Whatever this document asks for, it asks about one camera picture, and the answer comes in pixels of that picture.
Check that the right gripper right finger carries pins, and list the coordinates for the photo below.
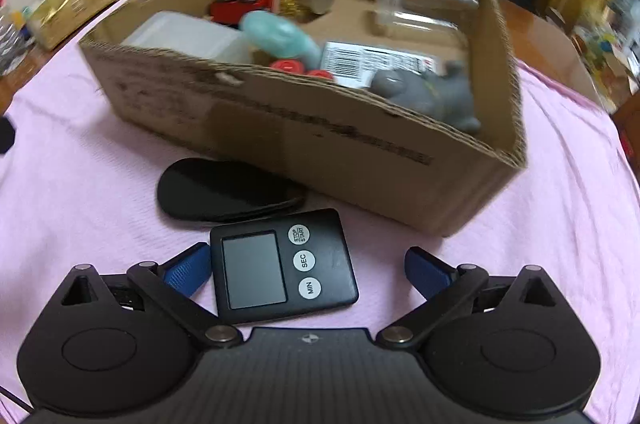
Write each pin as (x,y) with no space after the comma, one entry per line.
(447,291)

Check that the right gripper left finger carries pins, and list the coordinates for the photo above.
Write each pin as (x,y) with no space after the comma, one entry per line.
(171,285)

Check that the black digital timer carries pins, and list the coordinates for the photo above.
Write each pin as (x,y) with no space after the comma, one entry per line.
(281,267)

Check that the grey rubber cat toy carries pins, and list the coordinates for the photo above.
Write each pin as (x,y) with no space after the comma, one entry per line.
(447,98)

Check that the black toy train engine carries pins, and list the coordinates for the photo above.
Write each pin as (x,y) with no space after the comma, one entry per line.
(298,68)

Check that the white plastic bottle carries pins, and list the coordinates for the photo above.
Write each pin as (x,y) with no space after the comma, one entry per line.
(191,36)

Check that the mint green earbud case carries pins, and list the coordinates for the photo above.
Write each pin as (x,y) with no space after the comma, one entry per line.
(280,37)

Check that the red toy train car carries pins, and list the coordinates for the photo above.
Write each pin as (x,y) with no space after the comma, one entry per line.
(230,12)

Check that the clear plastic jar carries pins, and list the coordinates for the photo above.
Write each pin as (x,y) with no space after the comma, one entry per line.
(435,21)

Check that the black oval case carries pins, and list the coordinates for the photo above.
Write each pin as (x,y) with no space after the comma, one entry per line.
(203,190)

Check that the pink table cloth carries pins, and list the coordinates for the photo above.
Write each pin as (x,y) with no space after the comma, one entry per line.
(78,186)

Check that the brown cardboard box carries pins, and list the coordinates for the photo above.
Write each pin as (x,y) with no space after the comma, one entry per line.
(344,143)

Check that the plastic water bottle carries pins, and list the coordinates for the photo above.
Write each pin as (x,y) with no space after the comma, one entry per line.
(13,47)

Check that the gold tissue pack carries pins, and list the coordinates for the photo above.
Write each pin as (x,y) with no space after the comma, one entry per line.
(53,21)

